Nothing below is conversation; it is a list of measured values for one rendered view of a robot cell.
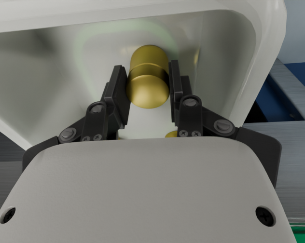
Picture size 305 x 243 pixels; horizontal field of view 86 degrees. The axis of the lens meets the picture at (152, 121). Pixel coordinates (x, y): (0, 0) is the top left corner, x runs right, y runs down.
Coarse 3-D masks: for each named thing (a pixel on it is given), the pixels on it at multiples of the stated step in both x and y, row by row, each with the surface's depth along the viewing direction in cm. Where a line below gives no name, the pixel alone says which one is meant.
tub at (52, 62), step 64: (0, 0) 6; (64, 0) 6; (128, 0) 6; (192, 0) 6; (256, 0) 6; (0, 64) 11; (64, 64) 15; (128, 64) 15; (192, 64) 15; (256, 64) 7; (0, 128) 11; (64, 128) 17; (128, 128) 23
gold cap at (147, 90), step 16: (144, 48) 14; (160, 48) 14; (144, 64) 12; (160, 64) 12; (128, 80) 12; (144, 80) 11; (160, 80) 11; (128, 96) 13; (144, 96) 13; (160, 96) 12
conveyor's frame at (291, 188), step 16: (272, 80) 30; (288, 80) 29; (288, 96) 27; (304, 96) 26; (304, 112) 24; (256, 128) 23; (272, 128) 22; (288, 128) 22; (304, 128) 22; (288, 144) 21; (304, 144) 20; (288, 160) 19; (304, 160) 19; (0, 176) 32; (16, 176) 32; (288, 176) 18; (304, 176) 18; (0, 192) 30; (288, 192) 17; (304, 192) 17; (0, 208) 28; (288, 208) 16; (304, 208) 16; (304, 224) 16
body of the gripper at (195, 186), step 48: (96, 144) 7; (144, 144) 7; (192, 144) 7; (240, 144) 6; (48, 192) 6; (96, 192) 5; (144, 192) 5; (192, 192) 5; (240, 192) 5; (0, 240) 5; (48, 240) 5; (96, 240) 4; (144, 240) 4; (192, 240) 4; (240, 240) 4; (288, 240) 4
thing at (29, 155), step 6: (54, 138) 10; (42, 144) 9; (48, 144) 9; (54, 144) 9; (30, 150) 9; (36, 150) 9; (24, 156) 9; (30, 156) 9; (24, 162) 9; (24, 168) 8
